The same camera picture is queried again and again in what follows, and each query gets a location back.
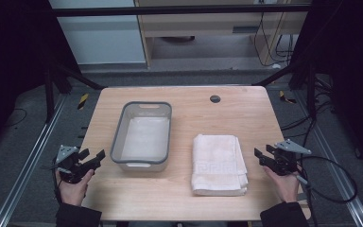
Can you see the black horizontal bar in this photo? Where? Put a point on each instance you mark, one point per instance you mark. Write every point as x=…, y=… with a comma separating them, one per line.
x=170, y=11

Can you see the metal floor rail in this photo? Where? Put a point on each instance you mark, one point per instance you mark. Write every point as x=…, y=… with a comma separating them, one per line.
x=28, y=160
x=337, y=167

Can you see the white basin with grey rim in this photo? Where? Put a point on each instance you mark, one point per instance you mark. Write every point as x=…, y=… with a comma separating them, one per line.
x=145, y=137

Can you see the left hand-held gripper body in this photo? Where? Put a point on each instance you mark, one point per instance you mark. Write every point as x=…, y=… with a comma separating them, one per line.
x=67, y=165

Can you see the black curtain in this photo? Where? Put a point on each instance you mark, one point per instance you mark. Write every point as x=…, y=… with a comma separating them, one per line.
x=349, y=63
x=15, y=69

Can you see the white towel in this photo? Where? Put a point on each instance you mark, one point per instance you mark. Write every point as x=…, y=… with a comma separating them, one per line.
x=217, y=165

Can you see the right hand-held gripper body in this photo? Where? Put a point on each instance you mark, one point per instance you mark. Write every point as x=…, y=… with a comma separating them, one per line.
x=285, y=160

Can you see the light wooden desk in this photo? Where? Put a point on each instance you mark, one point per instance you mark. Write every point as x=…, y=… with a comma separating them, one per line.
x=201, y=26

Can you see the white cabinet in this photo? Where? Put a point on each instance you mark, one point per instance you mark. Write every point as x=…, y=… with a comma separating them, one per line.
x=104, y=41

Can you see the person's right hand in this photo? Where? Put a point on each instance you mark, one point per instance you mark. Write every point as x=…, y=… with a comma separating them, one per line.
x=286, y=187

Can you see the black metal stand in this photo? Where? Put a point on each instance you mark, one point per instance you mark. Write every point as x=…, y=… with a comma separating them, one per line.
x=48, y=94
x=311, y=91

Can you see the person's left hand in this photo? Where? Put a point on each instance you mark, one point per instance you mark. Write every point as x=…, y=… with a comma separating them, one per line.
x=72, y=192

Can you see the yellow black striped marker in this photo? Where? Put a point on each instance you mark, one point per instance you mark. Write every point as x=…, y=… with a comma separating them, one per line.
x=286, y=97
x=82, y=101

